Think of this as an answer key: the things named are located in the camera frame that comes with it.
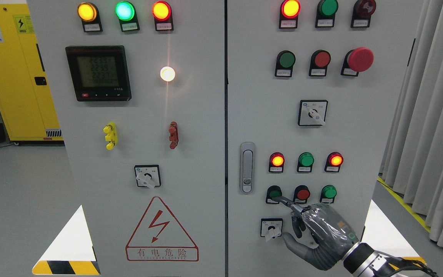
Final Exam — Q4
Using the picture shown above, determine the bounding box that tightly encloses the black digital power meter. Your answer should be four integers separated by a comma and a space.
65, 45, 132, 102

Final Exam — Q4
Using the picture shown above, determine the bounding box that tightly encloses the grey electrical control cabinet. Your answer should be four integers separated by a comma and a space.
28, 0, 426, 277

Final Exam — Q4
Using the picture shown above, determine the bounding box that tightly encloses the red indicator lamp top right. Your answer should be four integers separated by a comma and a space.
278, 0, 301, 29

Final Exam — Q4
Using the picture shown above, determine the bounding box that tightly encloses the green indicator lamp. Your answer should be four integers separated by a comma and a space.
115, 1, 140, 32
315, 0, 339, 28
297, 152, 315, 172

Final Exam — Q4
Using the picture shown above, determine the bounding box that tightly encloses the right striped cabinet foot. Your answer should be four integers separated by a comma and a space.
361, 200, 426, 263

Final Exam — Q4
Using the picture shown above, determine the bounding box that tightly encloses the white lit indicator lamp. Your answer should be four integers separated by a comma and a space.
160, 66, 176, 82

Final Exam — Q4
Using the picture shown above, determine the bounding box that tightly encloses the silver cabinet door handle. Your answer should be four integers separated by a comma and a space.
239, 142, 255, 194

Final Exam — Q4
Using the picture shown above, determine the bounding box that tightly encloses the green push button lower right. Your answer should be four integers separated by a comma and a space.
320, 185, 337, 204

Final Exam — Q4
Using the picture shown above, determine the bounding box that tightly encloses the red indicator lamp top left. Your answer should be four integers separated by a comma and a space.
152, 0, 173, 31

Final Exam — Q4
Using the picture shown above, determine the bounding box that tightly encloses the red electric hazard warning sticker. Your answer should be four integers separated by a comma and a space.
125, 196, 199, 262

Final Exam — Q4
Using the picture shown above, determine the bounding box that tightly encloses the striped cabinet foot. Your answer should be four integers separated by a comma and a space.
32, 206, 100, 275
361, 200, 426, 263

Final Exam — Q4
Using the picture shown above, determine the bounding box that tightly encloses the upper right rotary selector switch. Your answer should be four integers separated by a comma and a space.
297, 100, 328, 126

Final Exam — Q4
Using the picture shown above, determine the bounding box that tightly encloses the yellow indicator lamp top left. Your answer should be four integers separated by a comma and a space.
77, 2, 103, 33

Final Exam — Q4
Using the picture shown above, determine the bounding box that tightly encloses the red mushroom emergency stop button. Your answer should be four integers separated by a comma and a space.
340, 47, 374, 77

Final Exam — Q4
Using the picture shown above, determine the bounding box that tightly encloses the left striped cabinet foot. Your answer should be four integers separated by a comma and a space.
32, 206, 100, 275

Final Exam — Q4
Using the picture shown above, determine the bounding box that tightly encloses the red indicator lamp middle left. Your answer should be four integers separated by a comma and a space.
268, 152, 285, 173

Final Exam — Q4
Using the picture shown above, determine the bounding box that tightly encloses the lower left rotary selector switch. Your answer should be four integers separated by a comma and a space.
260, 218, 283, 242

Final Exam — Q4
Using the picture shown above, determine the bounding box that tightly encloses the red push button lower row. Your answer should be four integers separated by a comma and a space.
293, 185, 310, 204

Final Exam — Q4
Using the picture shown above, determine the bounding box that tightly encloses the dark red buzzer lamp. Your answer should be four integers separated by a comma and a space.
350, 0, 377, 28

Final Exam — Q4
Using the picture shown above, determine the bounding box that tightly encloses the yellow safety storage cabinet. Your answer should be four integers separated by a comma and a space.
0, 3, 63, 142

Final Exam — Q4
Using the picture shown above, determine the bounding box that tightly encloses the green indicator lamp top right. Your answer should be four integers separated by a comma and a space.
315, 0, 339, 28

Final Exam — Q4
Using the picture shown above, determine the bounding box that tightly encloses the grey curtain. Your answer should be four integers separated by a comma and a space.
381, 0, 443, 247

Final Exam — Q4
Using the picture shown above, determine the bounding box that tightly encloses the red terminal connector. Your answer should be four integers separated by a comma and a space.
168, 121, 179, 149

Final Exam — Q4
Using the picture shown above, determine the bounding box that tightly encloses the left door rotary selector switch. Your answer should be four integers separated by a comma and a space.
134, 165, 162, 188

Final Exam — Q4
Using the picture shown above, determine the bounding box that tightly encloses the green start push button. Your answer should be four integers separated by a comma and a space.
265, 185, 282, 204

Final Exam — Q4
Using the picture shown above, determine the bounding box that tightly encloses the yellow terminal connector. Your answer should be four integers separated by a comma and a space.
103, 122, 118, 150

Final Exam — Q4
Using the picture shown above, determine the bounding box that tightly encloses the red push button row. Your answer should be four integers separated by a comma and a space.
309, 50, 331, 77
293, 185, 310, 204

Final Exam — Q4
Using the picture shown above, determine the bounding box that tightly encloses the green indicator lamp top left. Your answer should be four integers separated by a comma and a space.
115, 1, 140, 32

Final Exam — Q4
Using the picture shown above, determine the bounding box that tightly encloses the green push button upper row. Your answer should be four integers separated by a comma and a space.
274, 50, 296, 78

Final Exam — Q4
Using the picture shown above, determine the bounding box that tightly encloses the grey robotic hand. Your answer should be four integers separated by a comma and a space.
272, 196, 359, 270

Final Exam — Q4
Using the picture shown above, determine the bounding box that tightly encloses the red indicator lamp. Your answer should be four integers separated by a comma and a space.
268, 152, 285, 173
325, 152, 343, 172
278, 0, 301, 29
152, 0, 173, 31

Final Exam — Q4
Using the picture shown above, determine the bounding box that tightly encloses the red indicator lamp middle right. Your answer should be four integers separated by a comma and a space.
325, 152, 343, 172

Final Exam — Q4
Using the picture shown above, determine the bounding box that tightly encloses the green indicator lamp middle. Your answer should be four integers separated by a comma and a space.
297, 152, 315, 172

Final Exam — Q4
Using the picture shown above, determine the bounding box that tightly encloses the red push button upper row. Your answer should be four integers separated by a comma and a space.
309, 50, 331, 77

